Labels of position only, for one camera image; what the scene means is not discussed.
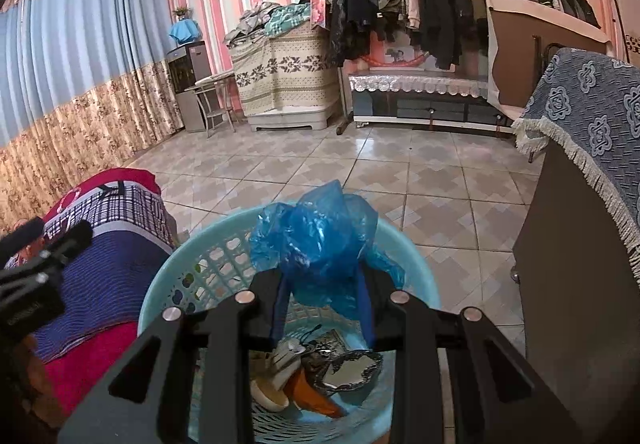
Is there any trash pile inside basket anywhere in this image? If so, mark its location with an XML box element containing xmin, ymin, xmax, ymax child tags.
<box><xmin>250</xmin><ymin>325</ymin><xmax>383</xmax><ymax>419</ymax></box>

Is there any low tv cabinet lace cover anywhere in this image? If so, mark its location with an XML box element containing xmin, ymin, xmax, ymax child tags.
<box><xmin>348</xmin><ymin>70</ymin><xmax>512</xmax><ymax>136</ymax></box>

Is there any brown board white frame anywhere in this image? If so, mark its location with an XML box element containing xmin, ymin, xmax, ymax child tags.
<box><xmin>486</xmin><ymin>0</ymin><xmax>614</xmax><ymax>120</ymax></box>

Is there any blue covered water bottle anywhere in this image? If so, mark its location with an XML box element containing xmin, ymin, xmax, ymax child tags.
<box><xmin>169</xmin><ymin>6</ymin><xmax>203</xmax><ymax>45</ymax></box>

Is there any blue plastic bag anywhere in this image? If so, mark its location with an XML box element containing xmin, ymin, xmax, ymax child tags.
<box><xmin>250</xmin><ymin>180</ymin><xmax>406</xmax><ymax>320</ymax></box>

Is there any small metal stool table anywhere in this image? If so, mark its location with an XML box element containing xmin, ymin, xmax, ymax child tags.
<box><xmin>189</xmin><ymin>70</ymin><xmax>239</xmax><ymax>138</ymax></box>

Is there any striped blue red bed blanket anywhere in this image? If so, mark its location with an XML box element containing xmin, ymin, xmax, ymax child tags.
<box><xmin>9</xmin><ymin>168</ymin><xmax>175</xmax><ymax>416</ymax></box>

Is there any patterned cloth covered cabinet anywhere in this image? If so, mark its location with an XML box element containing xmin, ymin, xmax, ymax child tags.
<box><xmin>230</xmin><ymin>22</ymin><xmax>341</xmax><ymax>131</ymax></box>

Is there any blue and floral curtain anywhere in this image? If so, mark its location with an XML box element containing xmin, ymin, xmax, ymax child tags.
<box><xmin>1</xmin><ymin>0</ymin><xmax>182</xmax><ymax>230</ymax></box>

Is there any light blue laundry basket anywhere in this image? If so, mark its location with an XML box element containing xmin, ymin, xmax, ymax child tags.
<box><xmin>138</xmin><ymin>208</ymin><xmax>442</xmax><ymax>443</ymax></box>

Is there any blue floral fringed cloth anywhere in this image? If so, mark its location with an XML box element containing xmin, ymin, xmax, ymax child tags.
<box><xmin>512</xmin><ymin>48</ymin><xmax>639</xmax><ymax>277</ymax></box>

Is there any person's left hand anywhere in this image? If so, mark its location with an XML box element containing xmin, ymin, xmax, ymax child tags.
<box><xmin>10</xmin><ymin>334</ymin><xmax>66</xmax><ymax>430</ymax></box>

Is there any dark brown cabinet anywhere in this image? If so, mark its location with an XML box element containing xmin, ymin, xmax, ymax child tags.
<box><xmin>513</xmin><ymin>143</ymin><xmax>639</xmax><ymax>443</ymax></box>

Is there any grey water dispenser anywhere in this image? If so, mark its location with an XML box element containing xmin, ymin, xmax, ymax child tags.
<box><xmin>166</xmin><ymin>41</ymin><xmax>212</xmax><ymax>132</ymax></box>

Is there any pile of folded clothes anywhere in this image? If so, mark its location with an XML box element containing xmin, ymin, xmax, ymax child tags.
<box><xmin>224</xmin><ymin>0</ymin><xmax>311</xmax><ymax>48</ymax></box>

